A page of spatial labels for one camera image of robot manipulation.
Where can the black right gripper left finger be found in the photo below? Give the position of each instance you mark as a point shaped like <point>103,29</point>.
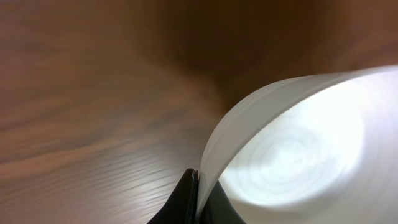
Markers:
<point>180,207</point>

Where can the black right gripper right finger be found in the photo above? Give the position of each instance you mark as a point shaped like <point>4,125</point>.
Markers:
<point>218,209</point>

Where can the white plastic bowl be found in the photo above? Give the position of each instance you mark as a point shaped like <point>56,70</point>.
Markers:
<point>314,149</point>

